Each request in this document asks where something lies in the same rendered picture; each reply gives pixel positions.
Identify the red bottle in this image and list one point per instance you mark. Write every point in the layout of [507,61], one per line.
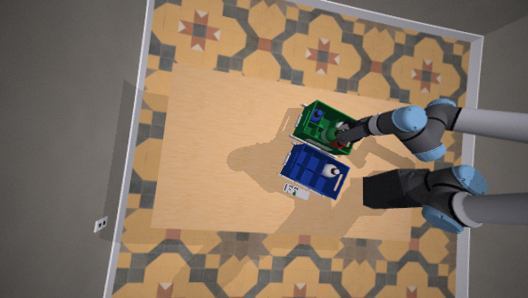
[336,144]

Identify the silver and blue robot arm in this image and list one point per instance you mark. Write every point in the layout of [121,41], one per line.
[444,205]

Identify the white paper pick list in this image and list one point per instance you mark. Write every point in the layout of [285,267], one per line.
[294,190]

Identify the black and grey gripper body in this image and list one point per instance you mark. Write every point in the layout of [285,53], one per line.
[362,121]

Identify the blue bottle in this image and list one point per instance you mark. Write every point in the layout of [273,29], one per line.
[316,115]

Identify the blue crate with dividers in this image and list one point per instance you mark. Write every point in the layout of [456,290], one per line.
[308,171]

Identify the green crate with dividers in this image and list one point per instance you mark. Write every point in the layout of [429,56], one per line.
[309,131]

